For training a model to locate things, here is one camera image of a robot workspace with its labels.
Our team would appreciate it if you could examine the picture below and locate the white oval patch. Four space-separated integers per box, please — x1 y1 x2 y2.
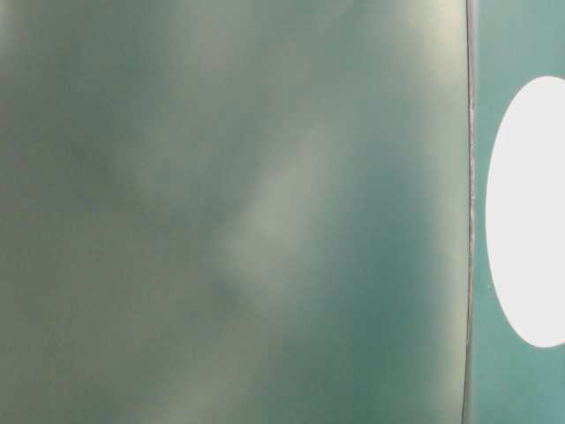
485 76 564 348

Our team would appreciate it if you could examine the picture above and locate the blurry green foreground object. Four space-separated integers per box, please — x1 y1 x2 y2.
1 1 469 423

